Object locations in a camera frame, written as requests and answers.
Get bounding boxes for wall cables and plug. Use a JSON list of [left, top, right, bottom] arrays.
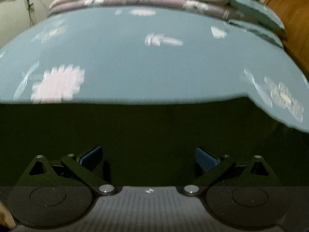
[[0, 0, 49, 27]]

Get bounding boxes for wooden headboard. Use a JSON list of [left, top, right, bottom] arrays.
[[264, 0, 308, 73]]

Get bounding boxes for blue patterned bed sheet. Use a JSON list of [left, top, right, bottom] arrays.
[[1, 6, 308, 131]]

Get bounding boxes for black sweatpants with drawstring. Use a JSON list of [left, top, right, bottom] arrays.
[[0, 96, 309, 232]]

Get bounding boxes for purple floral folded quilt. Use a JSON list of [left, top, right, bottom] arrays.
[[48, 0, 244, 20]]

